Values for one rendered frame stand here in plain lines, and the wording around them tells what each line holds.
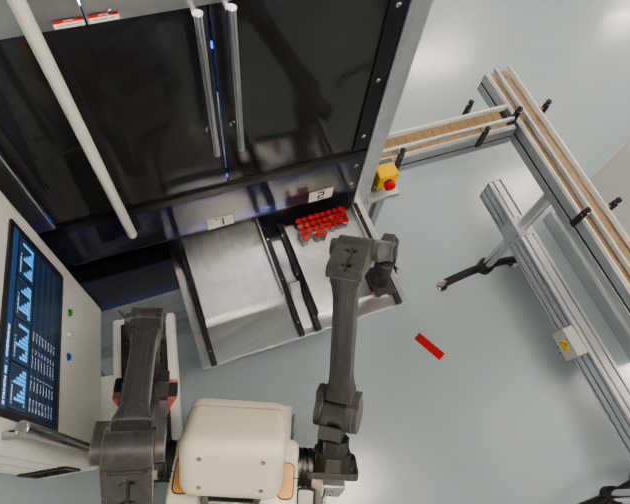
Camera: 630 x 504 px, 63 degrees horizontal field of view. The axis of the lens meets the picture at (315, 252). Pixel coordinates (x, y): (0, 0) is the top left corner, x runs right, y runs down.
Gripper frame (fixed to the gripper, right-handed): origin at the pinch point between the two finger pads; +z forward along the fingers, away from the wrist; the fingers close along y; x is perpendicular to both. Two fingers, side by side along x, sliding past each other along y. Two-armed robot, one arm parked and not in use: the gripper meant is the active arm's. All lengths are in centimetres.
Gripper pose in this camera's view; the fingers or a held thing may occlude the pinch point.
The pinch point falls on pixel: (375, 294)
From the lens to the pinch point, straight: 169.0
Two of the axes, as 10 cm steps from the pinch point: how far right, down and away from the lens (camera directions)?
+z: -0.4, 5.7, 8.2
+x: -9.5, 2.3, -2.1
